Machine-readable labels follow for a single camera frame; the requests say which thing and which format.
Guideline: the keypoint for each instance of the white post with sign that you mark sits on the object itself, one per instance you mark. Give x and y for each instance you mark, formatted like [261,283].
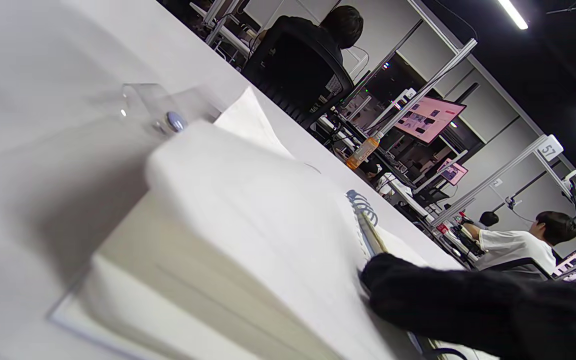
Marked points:
[550,148]

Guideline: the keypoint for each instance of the spiral lined notebook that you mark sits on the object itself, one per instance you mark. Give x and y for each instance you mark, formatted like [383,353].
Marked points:
[248,200]

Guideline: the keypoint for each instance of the black mesh office chair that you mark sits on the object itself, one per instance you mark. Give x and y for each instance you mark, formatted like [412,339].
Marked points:
[293,75]

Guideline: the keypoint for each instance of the orange drink bottle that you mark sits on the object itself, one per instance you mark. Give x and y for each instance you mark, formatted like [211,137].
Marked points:
[363,152]

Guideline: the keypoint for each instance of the person's right hand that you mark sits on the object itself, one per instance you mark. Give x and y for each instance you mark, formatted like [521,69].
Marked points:
[468,310]

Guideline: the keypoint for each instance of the small pink screen monitor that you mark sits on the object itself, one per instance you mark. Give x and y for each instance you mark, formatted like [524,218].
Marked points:
[452,172]

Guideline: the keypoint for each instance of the ceiling light strip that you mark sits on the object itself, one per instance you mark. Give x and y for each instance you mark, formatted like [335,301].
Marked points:
[513,14]

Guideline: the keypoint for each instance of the silver aluminium frame beam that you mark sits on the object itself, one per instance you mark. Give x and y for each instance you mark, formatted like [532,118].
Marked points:
[438,75]

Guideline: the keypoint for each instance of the large pink screen monitor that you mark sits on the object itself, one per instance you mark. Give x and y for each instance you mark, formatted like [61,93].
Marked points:
[428,120]

